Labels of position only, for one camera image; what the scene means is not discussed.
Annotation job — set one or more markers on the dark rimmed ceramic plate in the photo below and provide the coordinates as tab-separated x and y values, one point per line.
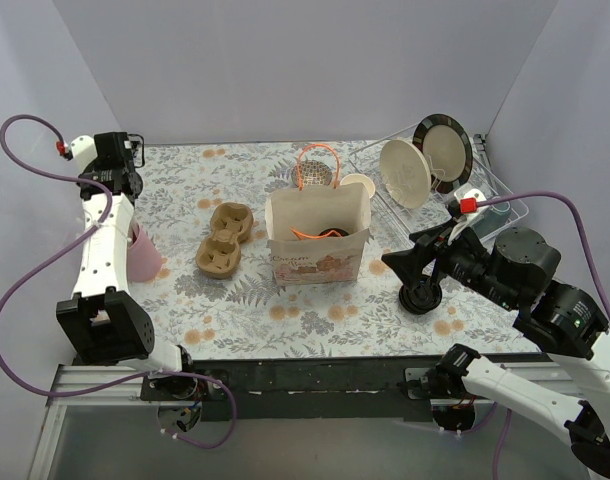
447	148

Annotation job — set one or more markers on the stack of cardboard cup carriers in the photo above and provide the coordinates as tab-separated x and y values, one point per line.
219	254

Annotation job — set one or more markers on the patterned ceramic bowl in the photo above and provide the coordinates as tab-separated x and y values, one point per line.
312	172

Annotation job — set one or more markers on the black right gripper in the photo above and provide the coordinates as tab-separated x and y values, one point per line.
436	249

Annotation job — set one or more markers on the stack of paper cups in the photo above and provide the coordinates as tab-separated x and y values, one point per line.
361	179

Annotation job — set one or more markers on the grey blue ceramic mug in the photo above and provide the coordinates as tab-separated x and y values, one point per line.
493	219

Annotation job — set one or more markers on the white wire dish rack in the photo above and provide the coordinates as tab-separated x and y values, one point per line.
365	160

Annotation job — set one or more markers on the stack of black lids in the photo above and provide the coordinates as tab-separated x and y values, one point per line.
424	298

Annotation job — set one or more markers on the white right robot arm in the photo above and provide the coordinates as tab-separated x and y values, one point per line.
564	322

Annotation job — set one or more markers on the pink straw holder cup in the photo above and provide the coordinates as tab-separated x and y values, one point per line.
143	259

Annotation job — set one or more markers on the black plastic cup lid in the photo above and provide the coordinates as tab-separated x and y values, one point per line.
333	233

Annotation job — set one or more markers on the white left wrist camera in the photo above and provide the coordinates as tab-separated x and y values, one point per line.
81	151

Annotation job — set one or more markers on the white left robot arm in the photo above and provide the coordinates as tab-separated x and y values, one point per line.
104	323

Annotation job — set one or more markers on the cream ceramic plate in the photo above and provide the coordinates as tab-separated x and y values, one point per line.
405	173

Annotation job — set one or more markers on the beige paper takeout bag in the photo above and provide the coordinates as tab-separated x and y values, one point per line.
295	217

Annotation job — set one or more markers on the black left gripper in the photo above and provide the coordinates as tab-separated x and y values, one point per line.
111	176

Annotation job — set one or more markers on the floral patterned table mat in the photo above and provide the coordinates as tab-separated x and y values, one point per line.
249	315

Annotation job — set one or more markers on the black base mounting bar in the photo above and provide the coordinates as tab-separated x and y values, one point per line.
327	388

